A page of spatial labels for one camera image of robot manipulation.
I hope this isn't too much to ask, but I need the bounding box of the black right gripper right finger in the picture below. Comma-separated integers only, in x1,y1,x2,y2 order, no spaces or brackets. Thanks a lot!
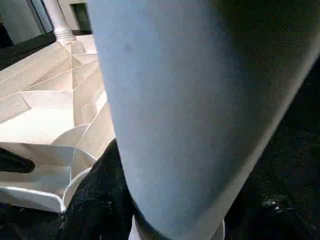
224,192,320,240

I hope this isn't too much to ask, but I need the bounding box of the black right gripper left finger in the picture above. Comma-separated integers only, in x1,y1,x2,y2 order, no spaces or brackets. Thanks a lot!
57,140,135,240

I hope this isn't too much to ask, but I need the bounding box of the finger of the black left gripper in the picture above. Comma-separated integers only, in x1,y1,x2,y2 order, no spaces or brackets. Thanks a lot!
0,147,37,174

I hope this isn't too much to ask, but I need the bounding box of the white plastic table top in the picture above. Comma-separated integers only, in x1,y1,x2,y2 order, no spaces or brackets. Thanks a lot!
0,33,118,215

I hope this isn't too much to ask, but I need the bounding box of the white plastic table leg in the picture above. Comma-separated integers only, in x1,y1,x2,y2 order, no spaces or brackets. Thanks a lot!
42,0,77,43
86,0,320,240

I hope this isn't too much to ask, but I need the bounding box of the black work mat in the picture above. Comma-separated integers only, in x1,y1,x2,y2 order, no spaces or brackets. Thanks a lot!
0,25,320,240

